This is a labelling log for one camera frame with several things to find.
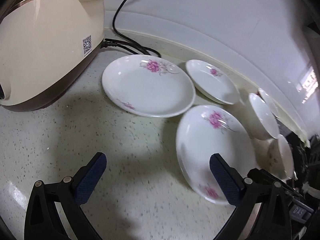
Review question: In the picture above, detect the oval floral white plate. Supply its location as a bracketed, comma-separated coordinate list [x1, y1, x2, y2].
[176, 105, 257, 205]

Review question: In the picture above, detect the large floral white plate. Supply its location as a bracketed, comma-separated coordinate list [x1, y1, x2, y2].
[101, 55, 196, 118]

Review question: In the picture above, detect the white speckled bowl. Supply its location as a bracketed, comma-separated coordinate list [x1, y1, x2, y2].
[267, 134, 294, 180]

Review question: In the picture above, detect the plain white bowl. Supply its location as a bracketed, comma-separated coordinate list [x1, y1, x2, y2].
[245, 93, 280, 140]

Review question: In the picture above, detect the red white bowl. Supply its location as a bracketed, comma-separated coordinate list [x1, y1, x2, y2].
[258, 88, 279, 118]

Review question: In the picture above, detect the small floral white plate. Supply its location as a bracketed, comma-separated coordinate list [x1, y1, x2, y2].
[185, 60, 240, 105]

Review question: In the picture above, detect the cream electric cooker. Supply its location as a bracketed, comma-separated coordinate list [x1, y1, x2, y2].
[1, 0, 105, 112]

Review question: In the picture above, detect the black power cable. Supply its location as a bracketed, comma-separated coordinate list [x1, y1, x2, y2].
[100, 0, 162, 58]

